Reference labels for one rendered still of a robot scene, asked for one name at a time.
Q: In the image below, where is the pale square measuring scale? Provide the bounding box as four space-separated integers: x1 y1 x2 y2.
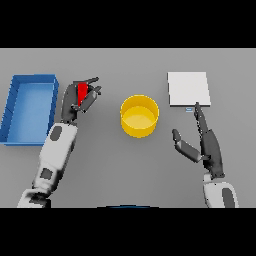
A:
166 71 212 112

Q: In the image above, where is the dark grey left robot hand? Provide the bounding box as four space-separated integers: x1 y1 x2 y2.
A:
59 76 103 126

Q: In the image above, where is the red beaker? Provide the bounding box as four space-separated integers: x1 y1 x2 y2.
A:
77 82 90 107

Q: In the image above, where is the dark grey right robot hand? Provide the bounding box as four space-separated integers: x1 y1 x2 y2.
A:
171 101 226 180

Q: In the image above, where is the blue tray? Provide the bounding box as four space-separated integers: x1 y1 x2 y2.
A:
0 73 60 147

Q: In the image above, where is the yellow bowl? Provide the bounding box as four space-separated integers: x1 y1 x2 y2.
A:
119 94 160 139

